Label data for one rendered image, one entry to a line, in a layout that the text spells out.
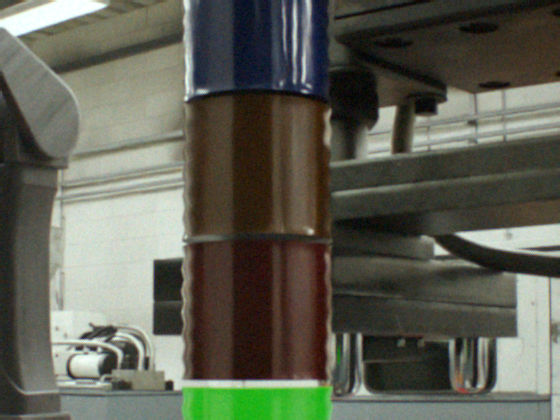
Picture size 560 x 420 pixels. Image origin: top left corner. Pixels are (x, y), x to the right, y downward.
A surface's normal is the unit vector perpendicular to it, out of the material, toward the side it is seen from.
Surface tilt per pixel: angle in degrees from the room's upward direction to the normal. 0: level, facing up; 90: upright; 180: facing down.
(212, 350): 76
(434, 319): 90
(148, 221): 90
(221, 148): 104
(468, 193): 90
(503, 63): 180
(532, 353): 90
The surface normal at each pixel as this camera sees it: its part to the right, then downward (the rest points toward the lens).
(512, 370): -0.67, -0.10
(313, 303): 0.72, -0.33
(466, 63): 0.00, 0.99
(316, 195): 0.72, 0.16
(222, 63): -0.45, -0.35
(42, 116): 0.85, -0.07
